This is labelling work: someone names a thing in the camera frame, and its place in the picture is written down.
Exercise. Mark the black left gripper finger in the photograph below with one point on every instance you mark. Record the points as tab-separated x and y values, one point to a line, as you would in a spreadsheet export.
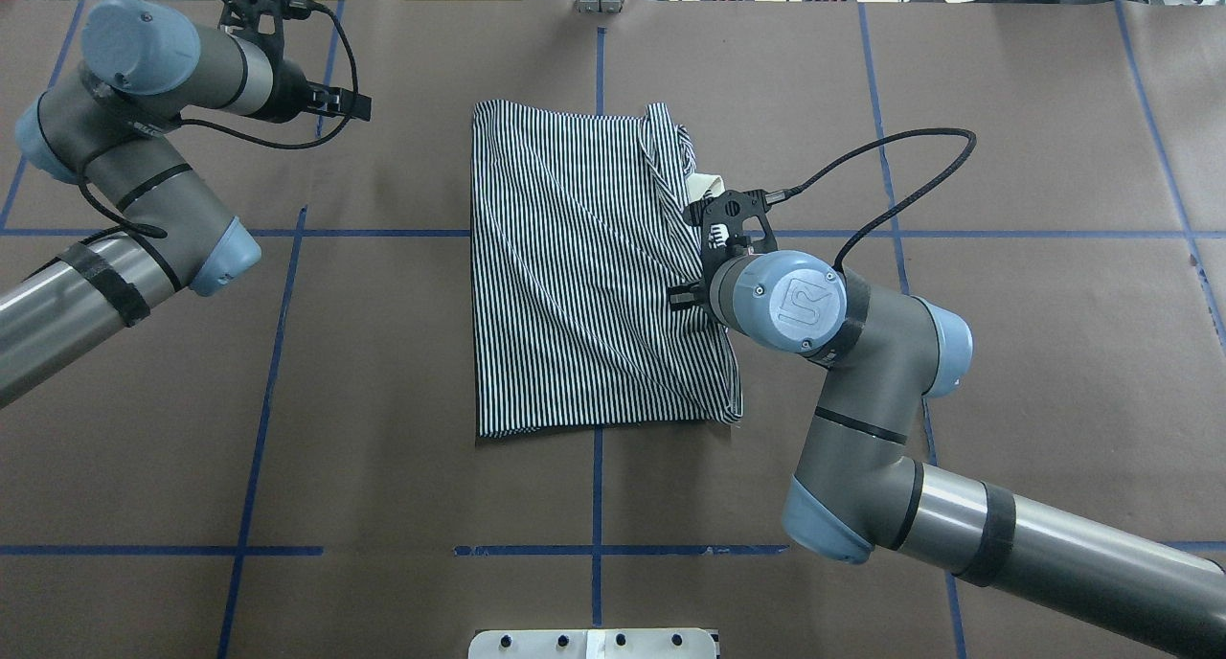
359	109
325	94

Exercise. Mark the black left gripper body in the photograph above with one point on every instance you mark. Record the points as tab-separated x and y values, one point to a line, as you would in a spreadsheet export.
290	102

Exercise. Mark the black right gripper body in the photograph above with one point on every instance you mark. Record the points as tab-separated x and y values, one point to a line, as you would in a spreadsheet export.
685	297

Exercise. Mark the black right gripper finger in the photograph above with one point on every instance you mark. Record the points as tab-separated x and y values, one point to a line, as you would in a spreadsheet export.
695	291
690	303

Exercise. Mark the striped polo shirt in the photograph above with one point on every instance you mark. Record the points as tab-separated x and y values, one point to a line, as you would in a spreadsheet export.
577	234

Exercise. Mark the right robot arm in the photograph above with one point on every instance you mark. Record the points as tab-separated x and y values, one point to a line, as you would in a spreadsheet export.
873	476

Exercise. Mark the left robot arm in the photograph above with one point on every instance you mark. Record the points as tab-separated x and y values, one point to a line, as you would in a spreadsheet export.
106	130

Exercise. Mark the brown paper table cover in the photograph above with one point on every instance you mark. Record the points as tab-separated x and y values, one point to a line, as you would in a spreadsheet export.
292	467

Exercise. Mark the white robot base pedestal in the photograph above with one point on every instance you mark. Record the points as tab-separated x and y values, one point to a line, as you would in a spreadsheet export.
642	642

